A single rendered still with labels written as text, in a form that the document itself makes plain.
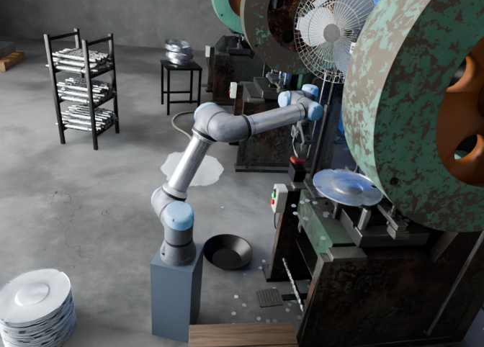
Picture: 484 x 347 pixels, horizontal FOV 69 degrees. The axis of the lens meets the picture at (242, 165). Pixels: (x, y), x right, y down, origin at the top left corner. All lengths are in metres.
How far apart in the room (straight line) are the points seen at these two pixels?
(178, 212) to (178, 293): 0.37
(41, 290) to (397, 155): 1.52
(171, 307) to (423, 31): 1.39
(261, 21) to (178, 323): 1.90
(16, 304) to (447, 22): 1.77
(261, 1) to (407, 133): 1.80
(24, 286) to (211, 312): 0.86
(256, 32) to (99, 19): 5.67
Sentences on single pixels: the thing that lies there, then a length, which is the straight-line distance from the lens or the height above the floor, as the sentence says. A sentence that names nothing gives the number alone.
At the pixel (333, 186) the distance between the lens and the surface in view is 1.53.
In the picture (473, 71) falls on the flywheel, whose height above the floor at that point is 1.37.
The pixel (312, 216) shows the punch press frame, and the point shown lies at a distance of 1.61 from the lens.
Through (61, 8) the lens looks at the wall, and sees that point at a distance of 8.08.
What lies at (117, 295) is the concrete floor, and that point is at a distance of 2.05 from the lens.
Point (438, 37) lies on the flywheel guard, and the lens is 0.88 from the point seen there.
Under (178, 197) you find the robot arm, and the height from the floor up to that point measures 0.68.
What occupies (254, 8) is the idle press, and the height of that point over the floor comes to 1.33.
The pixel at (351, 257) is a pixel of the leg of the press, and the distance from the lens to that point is 1.42.
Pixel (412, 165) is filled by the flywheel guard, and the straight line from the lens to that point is 0.99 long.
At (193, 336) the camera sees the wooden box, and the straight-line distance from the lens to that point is 1.44.
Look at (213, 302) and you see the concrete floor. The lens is 1.99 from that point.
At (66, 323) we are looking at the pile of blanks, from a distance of 1.88.
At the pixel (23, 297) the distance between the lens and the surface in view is 1.83.
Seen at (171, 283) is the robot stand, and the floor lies 0.37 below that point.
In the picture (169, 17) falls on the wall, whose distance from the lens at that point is 7.81.
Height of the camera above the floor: 1.52
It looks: 28 degrees down
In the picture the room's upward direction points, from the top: 7 degrees clockwise
